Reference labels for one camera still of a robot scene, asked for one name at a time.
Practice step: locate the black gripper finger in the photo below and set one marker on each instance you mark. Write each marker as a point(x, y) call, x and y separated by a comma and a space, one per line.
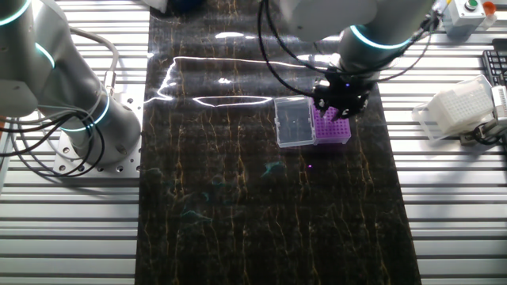
point(348, 111)
point(322, 107)

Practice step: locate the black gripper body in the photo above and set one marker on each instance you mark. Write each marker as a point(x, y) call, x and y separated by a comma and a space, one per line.
point(344, 89)

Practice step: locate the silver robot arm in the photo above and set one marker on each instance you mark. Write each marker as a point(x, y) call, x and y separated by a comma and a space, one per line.
point(39, 59)

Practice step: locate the purple pipette tip holder box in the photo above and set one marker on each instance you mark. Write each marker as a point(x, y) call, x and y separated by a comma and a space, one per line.
point(295, 122)

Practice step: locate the white pipette tip box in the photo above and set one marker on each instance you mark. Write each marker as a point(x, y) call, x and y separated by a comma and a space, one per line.
point(459, 107)

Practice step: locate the dark marble pattern mat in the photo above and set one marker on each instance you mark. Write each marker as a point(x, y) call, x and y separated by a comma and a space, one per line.
point(237, 217)

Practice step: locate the grey green button box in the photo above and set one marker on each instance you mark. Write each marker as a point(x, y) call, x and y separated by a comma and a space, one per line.
point(465, 17)

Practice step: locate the black keyboard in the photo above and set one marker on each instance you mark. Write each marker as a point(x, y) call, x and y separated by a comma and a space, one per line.
point(497, 65)

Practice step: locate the orange capped white object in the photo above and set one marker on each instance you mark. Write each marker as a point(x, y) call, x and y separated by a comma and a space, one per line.
point(489, 7)

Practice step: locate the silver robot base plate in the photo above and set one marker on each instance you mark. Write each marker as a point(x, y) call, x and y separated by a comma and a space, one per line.
point(130, 103)

